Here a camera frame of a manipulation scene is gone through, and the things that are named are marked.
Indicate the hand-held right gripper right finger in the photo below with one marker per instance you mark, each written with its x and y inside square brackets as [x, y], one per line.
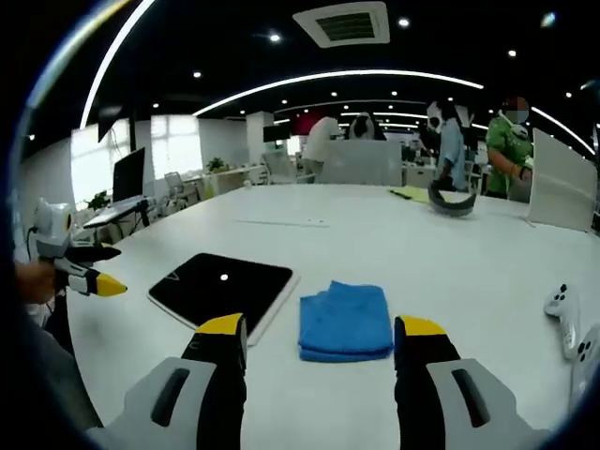
[450, 403]

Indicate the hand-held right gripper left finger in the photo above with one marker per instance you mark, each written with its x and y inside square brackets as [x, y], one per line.
[187, 398]

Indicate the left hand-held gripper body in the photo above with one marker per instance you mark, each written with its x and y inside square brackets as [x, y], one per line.
[51, 218]

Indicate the black tablet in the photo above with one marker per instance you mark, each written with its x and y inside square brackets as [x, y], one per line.
[211, 293]

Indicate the blue cleaning cloth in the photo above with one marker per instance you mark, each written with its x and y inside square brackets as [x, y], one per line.
[347, 323]

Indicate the person's left hand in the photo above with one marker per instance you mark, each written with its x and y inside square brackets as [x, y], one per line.
[35, 281]

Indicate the small grey desk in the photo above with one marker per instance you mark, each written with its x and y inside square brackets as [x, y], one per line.
[112, 213]

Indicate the green potted plant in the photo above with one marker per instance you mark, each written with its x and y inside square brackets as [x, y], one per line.
[216, 164]
[98, 200]

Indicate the dark computer monitor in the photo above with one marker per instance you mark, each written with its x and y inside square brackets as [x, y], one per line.
[129, 175]

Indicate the person's grey clothing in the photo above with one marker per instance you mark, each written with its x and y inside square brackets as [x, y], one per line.
[56, 375]

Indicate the white handheld controller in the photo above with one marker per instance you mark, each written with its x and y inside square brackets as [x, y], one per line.
[586, 361]
[562, 309]

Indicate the white low cabinet row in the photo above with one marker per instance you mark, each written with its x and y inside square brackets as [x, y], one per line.
[229, 180]

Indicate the curved ceiling light strip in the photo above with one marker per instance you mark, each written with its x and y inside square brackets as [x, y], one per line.
[105, 61]
[328, 76]
[562, 126]

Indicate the white office chair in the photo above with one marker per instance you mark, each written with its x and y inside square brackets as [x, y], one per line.
[281, 169]

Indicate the white partition board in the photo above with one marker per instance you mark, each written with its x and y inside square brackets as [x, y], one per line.
[560, 183]
[363, 164]

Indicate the ceiling air vent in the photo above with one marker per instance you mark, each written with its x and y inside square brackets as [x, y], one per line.
[344, 23]

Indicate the red wall screen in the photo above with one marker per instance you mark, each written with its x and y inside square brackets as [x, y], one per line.
[304, 121]

